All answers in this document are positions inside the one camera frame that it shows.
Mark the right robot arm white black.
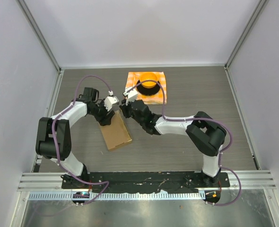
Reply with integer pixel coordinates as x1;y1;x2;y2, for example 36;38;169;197
120;100;227;187

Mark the brown cardboard express box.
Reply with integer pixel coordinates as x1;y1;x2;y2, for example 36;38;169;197
100;111;132;151

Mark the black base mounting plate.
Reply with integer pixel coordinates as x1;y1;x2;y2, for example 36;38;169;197
61;171;230;194

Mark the purple cable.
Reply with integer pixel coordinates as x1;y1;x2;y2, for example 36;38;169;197
52;75;114;205
125;80;242;206

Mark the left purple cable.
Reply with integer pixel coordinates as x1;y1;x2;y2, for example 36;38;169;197
52;75;114;205

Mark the orange bowl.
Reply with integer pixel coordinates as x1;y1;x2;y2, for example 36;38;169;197
139;72;158;89

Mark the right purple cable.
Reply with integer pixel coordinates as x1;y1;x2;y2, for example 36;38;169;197
125;80;242;206

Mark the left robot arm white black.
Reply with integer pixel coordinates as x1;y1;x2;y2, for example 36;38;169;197
35;87;119;189

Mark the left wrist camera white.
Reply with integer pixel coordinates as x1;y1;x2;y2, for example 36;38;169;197
104;96;119;112

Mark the black round plate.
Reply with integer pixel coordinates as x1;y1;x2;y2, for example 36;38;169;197
137;84;160;96

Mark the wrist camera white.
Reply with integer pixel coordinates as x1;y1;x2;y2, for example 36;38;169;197
122;87;138;105
104;96;119;112

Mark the orange checkered cloth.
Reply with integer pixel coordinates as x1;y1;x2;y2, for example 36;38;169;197
125;71;167;105

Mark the white slotted cable duct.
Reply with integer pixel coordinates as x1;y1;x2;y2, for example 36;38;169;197
28;191;205;201

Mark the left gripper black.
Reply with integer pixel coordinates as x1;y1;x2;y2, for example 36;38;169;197
89;99;114;126

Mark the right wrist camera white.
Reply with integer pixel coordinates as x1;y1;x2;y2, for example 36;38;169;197
122;87;138;105

